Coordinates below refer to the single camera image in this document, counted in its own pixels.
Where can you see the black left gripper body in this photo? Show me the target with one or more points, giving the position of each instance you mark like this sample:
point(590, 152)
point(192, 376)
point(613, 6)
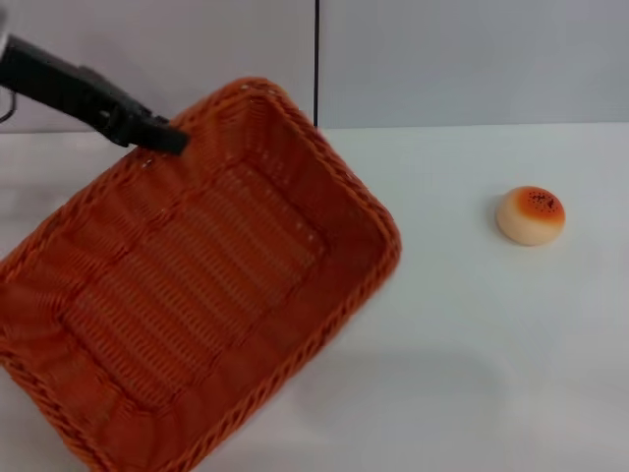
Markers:
point(54, 83)

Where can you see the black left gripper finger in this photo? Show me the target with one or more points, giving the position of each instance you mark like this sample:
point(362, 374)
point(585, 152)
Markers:
point(147, 130)

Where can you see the orange woven plastic basket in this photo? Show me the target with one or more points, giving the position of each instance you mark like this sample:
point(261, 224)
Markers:
point(196, 275)

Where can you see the round toasted bread bun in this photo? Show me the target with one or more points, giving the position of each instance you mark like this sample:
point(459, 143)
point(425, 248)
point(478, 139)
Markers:
point(531, 218)

